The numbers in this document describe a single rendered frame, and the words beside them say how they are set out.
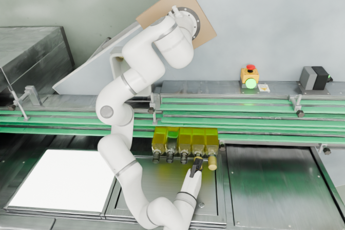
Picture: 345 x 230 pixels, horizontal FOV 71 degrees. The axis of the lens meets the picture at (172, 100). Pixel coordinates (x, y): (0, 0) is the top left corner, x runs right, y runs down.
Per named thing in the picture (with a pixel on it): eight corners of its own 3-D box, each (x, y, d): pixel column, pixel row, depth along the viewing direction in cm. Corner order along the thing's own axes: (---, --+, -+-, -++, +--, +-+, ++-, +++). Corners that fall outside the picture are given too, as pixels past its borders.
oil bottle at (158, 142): (158, 124, 123) (151, 156, 106) (157, 115, 120) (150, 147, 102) (169, 124, 122) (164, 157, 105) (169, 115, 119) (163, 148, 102)
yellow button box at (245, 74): (239, 80, 118) (241, 88, 112) (241, 66, 114) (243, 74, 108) (254, 80, 118) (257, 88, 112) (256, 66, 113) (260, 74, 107)
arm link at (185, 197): (193, 218, 85) (196, 211, 87) (194, 204, 79) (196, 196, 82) (173, 211, 87) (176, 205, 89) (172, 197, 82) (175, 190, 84)
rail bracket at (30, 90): (41, 99, 134) (15, 127, 116) (29, 73, 124) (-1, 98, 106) (49, 99, 133) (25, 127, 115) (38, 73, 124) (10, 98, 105)
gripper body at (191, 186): (195, 213, 86) (203, 187, 94) (195, 196, 80) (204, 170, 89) (175, 207, 88) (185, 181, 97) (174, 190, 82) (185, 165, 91)
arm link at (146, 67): (136, 88, 89) (108, 52, 82) (191, 50, 88) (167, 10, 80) (138, 98, 81) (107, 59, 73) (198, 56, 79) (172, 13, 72)
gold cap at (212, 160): (208, 161, 100) (208, 170, 97) (207, 155, 98) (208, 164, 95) (216, 161, 100) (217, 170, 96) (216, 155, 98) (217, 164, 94)
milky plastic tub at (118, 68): (121, 87, 127) (117, 96, 120) (113, 46, 114) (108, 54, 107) (154, 87, 125) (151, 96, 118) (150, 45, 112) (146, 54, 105)
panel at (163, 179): (47, 151, 128) (5, 212, 101) (45, 147, 127) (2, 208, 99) (221, 158, 118) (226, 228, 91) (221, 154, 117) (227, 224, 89)
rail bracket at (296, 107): (285, 98, 107) (294, 117, 97) (289, 84, 103) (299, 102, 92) (294, 98, 107) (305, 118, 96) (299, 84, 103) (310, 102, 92)
